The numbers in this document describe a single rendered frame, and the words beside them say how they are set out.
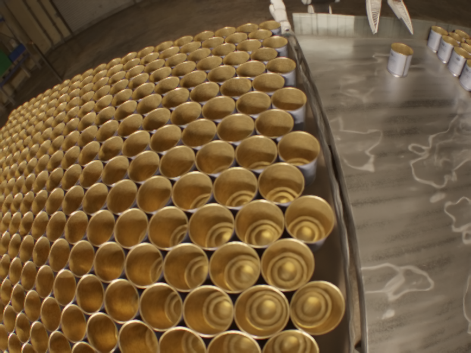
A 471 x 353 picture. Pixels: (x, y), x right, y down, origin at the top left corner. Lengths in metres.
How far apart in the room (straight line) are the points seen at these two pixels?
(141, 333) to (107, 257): 0.15
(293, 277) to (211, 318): 0.14
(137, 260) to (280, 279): 0.23
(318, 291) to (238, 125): 0.33
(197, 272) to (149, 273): 0.09
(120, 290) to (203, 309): 0.14
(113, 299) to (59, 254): 0.18
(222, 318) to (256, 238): 0.14
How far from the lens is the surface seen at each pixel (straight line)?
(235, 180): 0.40
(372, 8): 0.78
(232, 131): 0.48
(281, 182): 0.42
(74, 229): 0.54
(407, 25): 0.81
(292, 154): 0.45
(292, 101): 0.52
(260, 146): 0.43
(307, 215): 0.41
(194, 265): 0.42
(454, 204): 0.55
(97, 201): 0.54
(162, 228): 0.42
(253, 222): 0.41
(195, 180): 0.41
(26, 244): 0.66
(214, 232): 0.42
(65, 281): 0.52
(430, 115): 0.68
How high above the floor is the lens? 1.49
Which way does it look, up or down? 57 degrees down
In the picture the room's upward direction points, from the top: 25 degrees counter-clockwise
